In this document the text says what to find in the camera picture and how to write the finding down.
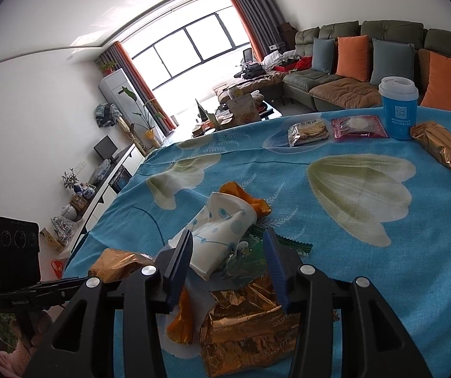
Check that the small potted plant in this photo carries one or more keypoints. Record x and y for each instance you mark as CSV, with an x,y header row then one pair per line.
x,y
107,67

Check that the cloth covered standing fan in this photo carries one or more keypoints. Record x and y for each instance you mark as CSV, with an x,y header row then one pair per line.
x,y
107,114

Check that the white tissue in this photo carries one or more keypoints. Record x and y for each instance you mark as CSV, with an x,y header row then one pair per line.
x,y
204,303

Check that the orange peel piece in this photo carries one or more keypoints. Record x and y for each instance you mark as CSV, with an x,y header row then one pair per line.
x,y
180,323
245,195

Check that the white clothes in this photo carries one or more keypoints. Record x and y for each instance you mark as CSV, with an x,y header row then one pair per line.
x,y
273,59

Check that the beige patterned box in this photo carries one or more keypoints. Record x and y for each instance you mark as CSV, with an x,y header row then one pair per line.
x,y
51,239

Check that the red cloth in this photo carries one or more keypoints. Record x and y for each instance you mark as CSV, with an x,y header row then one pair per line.
x,y
304,64

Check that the pink snack packet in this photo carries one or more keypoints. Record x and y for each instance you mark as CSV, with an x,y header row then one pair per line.
x,y
359,126

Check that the orange cushion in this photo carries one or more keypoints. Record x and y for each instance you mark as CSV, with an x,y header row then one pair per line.
x,y
450,82
352,59

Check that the black office chair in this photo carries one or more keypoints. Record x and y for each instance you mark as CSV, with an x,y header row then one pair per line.
x,y
247,56

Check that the crushed dotted paper cup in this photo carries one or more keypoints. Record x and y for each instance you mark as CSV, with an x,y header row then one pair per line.
x,y
217,224

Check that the clear cookie packet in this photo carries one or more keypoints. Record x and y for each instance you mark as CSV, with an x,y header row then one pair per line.
x,y
308,134

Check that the person's left forearm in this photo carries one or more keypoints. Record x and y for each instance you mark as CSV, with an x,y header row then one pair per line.
x,y
5,362

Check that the green brown sofa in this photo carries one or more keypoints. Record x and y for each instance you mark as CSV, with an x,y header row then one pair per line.
x,y
339,90

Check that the plastic wrapped dish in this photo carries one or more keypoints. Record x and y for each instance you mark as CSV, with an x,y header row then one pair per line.
x,y
101,172

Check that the green leafy potted plant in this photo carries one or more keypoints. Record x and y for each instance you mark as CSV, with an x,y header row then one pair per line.
x,y
4,330

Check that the black bag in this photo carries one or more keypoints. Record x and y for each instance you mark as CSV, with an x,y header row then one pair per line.
x,y
253,71

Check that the black monitor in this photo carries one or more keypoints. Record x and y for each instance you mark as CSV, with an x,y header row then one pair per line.
x,y
105,147

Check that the clear plastic wrapped gift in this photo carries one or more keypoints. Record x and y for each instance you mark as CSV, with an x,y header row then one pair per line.
x,y
65,229

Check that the dark wooden cabinet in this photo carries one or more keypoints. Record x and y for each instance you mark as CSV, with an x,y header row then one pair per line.
x,y
286,34

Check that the person's left hand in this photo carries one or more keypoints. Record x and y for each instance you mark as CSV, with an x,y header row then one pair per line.
x,y
38,330

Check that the orange plastic bag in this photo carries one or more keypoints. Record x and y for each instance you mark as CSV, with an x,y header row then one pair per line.
x,y
59,266

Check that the blue cup with white lid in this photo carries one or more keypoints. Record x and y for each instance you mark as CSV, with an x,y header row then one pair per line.
x,y
398,114

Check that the wooden picture frame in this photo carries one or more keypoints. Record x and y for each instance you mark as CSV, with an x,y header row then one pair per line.
x,y
79,202

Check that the cluttered coffee table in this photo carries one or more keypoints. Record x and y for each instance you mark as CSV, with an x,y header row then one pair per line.
x,y
217,120

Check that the white black tv cabinet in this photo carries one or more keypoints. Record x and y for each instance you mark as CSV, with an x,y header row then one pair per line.
x,y
107,193

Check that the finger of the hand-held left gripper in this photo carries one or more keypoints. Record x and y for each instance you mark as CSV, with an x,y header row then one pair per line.
x,y
66,283

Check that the gold snack packet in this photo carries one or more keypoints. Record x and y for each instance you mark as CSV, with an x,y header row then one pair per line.
x,y
442,147

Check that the large window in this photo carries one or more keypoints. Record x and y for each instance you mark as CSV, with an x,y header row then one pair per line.
x,y
178,55

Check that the leafy plant in yellow vase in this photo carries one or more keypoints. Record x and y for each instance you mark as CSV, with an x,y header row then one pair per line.
x,y
146,122

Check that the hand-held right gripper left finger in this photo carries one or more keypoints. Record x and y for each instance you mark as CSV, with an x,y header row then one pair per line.
x,y
178,267

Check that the white standing air conditioner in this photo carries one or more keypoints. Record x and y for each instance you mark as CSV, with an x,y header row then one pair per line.
x,y
119,90

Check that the blue white porcelain jar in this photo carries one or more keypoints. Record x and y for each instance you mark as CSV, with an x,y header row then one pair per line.
x,y
87,191

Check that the grey orange curtain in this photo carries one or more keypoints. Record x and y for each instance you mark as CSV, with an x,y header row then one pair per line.
x,y
253,15
146,94

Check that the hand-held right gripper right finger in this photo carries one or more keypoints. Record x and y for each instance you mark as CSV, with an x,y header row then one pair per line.
x,y
276,267

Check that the blue floral tablecloth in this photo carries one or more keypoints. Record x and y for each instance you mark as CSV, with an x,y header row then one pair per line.
x,y
367,244

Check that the blue grey cushion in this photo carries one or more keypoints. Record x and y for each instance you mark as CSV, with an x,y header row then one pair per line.
x,y
391,63
323,55

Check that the green snack wrapper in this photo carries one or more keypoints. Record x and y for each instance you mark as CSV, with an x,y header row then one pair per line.
x,y
249,262

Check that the small plant in blue vase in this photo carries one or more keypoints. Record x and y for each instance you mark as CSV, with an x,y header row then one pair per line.
x,y
71,181

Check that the beige snack bag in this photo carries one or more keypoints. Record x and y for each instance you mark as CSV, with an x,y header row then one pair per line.
x,y
243,110

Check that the large crumpled gold wrapper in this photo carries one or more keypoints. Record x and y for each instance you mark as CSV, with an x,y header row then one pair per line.
x,y
245,323

